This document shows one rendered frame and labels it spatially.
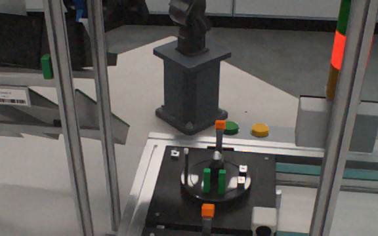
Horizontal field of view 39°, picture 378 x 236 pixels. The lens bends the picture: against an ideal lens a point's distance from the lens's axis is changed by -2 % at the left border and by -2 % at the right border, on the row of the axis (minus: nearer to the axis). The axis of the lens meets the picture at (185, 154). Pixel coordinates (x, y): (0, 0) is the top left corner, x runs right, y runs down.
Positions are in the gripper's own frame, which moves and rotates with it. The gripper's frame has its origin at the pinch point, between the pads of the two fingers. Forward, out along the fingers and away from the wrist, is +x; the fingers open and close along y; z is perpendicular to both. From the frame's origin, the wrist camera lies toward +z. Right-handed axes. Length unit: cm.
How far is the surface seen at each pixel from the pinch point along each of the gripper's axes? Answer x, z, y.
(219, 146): 8.6, -23.5, 24.8
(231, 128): -3.7, -33.0, 21.3
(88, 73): 16.5, 3.2, 9.3
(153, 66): -39, -52, -20
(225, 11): -229, -186, -88
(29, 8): -185, -153, -228
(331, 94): 14, 1, 49
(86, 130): 20.8, -7.6, 6.3
